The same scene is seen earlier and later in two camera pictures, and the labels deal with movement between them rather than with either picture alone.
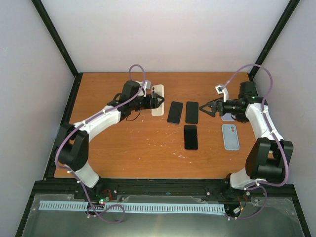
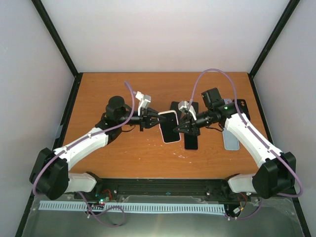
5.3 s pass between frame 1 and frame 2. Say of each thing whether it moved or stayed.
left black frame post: stayed
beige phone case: moved
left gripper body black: moved
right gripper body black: moved
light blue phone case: stayed
